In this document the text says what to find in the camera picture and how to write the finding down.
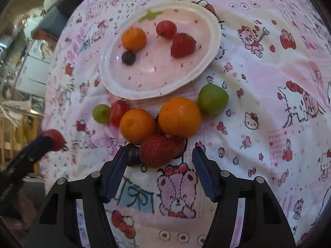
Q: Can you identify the green grape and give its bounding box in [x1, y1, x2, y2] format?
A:
[198, 83, 229, 117]
[92, 104, 111, 124]

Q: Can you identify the red cherry tomato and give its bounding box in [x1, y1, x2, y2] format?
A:
[156, 20, 177, 40]
[109, 100, 130, 128]
[43, 129, 65, 152]

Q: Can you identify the orange mandarin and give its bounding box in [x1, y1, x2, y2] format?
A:
[158, 97, 202, 138]
[121, 27, 147, 51]
[120, 109, 156, 145]

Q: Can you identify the red strawberry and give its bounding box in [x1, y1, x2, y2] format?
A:
[139, 135, 186, 168]
[170, 32, 196, 58]

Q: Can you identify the person's left hand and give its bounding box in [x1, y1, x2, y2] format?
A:
[1, 182, 39, 238]

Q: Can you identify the wooden chair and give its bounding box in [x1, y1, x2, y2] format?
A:
[1, 114, 41, 170]

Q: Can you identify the pink strawberry pattern plate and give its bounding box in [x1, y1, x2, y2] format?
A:
[99, 1, 222, 100]

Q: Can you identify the pink Hello Kitty bedsheet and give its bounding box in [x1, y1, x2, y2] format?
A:
[40, 0, 330, 247]

